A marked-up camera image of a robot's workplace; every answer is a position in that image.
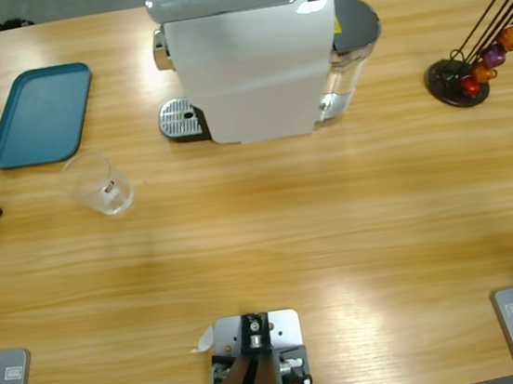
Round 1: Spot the clear glass cup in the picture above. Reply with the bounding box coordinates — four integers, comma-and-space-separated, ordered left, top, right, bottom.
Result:
59, 146, 139, 221

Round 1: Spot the orange coffee capsule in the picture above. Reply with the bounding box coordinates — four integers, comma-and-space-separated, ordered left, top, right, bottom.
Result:
471, 59, 499, 85
495, 25, 513, 53

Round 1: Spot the white capsule coffee machine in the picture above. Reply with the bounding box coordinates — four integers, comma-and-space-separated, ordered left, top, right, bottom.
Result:
142, 0, 352, 157

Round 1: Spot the black floor object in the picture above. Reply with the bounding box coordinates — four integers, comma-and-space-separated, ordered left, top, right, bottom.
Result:
0, 15, 36, 33

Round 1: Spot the teal plastic tray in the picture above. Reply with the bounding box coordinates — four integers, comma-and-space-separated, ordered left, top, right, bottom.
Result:
0, 60, 103, 171

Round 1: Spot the white tape piece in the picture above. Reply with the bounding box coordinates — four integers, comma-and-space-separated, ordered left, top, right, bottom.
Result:
187, 324, 218, 354

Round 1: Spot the red coffee capsule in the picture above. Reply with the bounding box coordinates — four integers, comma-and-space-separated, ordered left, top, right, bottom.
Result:
460, 74, 484, 99

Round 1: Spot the clear water tank dark lid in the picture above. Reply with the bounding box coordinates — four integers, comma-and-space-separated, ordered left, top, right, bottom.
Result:
298, 0, 393, 129

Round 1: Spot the metal drip tray grille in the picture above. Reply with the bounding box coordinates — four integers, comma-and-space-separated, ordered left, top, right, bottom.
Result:
155, 94, 206, 142

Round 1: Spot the black capsule holder stand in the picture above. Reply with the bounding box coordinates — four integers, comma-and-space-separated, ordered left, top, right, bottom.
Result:
414, 0, 513, 113

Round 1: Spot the purple coffee capsule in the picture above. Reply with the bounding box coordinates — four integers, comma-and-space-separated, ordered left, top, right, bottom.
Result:
480, 42, 509, 70

